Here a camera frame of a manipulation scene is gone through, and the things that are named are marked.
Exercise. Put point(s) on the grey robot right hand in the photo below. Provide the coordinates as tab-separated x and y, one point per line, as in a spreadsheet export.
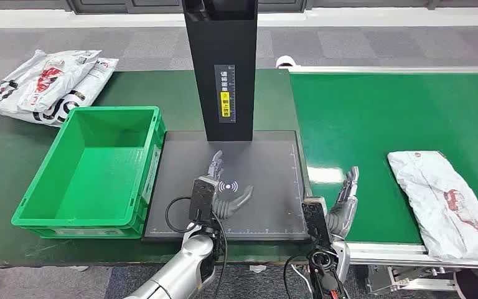
342	218

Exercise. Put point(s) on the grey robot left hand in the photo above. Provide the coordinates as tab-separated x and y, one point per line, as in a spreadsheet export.
224	208

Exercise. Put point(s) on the white parcel bag red print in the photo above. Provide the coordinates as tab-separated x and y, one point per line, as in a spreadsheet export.
437	194

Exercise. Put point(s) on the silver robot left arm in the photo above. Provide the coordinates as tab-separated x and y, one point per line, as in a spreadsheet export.
189	256

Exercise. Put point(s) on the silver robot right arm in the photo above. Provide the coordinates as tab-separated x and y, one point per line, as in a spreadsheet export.
325	272

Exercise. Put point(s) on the green conveyor belt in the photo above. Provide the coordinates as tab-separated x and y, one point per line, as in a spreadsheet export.
367	124

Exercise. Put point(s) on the white conveyor roller end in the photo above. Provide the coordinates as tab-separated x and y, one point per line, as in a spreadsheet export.
284	62

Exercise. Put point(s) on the white tag under table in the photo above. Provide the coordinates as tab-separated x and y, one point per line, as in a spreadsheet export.
258	268

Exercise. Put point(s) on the black yellow column label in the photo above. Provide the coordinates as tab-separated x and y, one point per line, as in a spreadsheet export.
225	82

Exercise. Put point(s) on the green plastic crate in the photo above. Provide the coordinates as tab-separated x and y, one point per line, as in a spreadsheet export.
99	173

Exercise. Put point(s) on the black scanner column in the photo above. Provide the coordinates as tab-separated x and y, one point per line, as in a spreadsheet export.
222	41

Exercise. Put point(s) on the flat white bag black letters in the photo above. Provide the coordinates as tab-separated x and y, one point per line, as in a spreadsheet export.
94	82

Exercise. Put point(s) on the flat white bag red logo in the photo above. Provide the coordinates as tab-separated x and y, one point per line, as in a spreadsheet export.
49	78

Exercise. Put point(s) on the dark framed glass partition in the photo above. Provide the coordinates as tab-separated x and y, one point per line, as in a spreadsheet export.
99	5

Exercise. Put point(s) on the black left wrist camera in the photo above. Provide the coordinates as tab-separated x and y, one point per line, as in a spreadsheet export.
201	200

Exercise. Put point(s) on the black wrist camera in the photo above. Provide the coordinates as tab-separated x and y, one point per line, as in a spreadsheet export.
201	200
315	221

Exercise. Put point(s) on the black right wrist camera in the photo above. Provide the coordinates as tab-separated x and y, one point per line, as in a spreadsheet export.
315	221

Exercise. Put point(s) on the black scanner base plate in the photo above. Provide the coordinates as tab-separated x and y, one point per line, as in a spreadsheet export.
263	173

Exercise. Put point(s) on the aluminium conveyor frame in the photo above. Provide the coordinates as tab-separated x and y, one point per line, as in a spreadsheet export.
387	251

